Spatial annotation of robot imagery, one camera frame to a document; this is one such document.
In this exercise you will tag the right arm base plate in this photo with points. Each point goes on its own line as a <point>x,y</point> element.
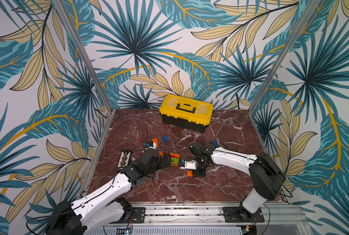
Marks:
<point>241,215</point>

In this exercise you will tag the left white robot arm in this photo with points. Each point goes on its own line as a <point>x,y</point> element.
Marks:
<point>105,205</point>

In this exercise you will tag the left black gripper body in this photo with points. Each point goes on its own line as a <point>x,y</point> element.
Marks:
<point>161,164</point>

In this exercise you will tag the yellow black toolbox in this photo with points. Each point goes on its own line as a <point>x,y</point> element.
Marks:
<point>186,113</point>

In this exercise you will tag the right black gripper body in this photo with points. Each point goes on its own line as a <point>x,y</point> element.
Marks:
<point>199,169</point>

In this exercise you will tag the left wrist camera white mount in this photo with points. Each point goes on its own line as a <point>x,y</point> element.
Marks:
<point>150,145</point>

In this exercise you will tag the green 2x4 brick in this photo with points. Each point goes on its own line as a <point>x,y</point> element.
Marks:
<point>174,160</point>

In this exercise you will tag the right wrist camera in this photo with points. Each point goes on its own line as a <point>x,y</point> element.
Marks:
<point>190,165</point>

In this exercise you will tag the aluminium front rail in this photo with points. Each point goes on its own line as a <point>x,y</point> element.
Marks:
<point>280,218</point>

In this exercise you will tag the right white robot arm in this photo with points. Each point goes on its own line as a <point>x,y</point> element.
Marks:
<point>266,176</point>

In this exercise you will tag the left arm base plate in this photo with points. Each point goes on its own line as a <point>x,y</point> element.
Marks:
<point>135,215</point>

